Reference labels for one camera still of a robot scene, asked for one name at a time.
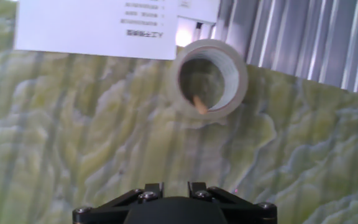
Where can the clear packing tape roll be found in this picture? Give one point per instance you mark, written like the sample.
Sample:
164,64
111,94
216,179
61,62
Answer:
239,81

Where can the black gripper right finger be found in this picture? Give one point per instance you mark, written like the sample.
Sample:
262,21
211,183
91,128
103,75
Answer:
241,207

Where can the paper sheet with table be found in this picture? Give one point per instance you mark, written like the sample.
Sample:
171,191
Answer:
200,11

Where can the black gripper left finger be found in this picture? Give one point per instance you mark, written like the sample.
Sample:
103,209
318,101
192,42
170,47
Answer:
110,207

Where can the green marble pattern mat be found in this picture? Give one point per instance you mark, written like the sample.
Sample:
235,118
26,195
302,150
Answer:
135,130

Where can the short wooden stick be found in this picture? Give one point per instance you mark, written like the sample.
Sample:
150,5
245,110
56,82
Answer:
200,105

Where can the printed instruction paper sheet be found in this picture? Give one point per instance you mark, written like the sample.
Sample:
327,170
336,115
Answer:
73,28

